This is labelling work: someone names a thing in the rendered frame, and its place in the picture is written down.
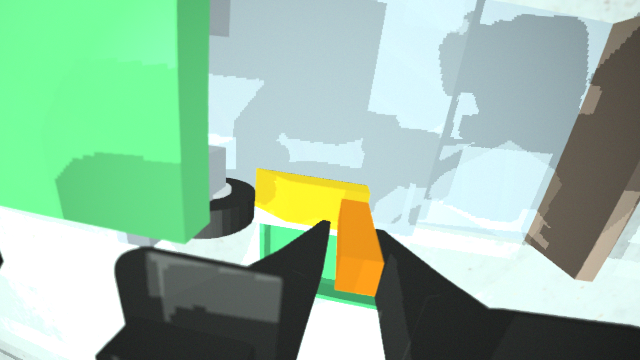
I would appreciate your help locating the yellow wheel chock with orange handle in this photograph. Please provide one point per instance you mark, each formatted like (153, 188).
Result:
(307, 200)

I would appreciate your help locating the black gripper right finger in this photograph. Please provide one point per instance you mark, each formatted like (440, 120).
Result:
(424, 316)

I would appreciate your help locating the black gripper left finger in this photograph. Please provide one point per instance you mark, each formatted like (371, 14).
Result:
(267, 303)

